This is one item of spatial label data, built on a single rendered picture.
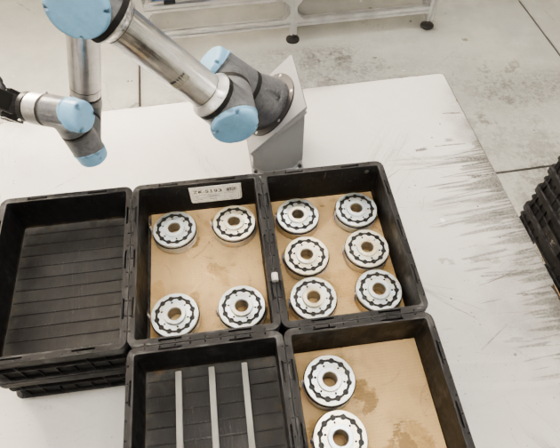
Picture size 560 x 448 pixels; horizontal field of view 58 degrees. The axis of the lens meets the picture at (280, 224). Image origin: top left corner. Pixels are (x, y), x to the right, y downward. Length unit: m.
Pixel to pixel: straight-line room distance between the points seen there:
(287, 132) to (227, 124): 0.24
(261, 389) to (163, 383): 0.20
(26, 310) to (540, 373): 1.18
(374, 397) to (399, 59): 2.33
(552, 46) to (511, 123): 0.74
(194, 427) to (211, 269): 0.35
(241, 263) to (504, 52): 2.48
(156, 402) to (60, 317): 0.30
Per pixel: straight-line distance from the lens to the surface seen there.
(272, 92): 1.38
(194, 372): 1.09
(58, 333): 1.21
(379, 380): 1.09
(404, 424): 1.08
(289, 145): 1.43
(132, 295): 1.07
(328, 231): 1.23
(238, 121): 1.20
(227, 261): 1.19
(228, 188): 1.22
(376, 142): 1.62
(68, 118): 1.22
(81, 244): 1.30
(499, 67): 3.23
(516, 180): 2.64
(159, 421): 1.08
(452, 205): 1.52
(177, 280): 1.18
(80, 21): 1.04
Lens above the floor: 1.86
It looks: 56 degrees down
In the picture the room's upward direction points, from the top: straight up
